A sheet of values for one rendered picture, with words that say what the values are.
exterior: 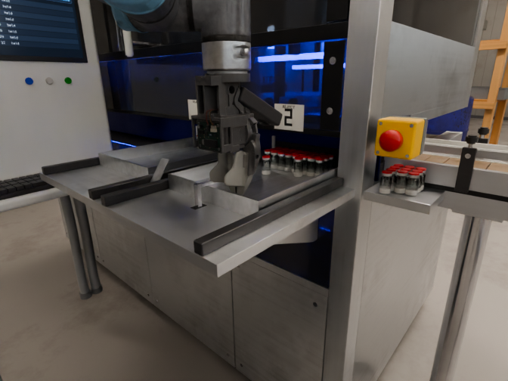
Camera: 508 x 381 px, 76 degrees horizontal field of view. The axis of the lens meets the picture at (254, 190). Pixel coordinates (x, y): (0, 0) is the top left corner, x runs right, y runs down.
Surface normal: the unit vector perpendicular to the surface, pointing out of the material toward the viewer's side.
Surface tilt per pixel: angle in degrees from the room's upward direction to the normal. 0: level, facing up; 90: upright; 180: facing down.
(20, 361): 0
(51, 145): 90
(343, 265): 90
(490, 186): 90
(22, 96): 90
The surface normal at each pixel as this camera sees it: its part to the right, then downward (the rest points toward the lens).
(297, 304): -0.67, 0.25
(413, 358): -0.01, -0.95
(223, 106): 0.75, 0.21
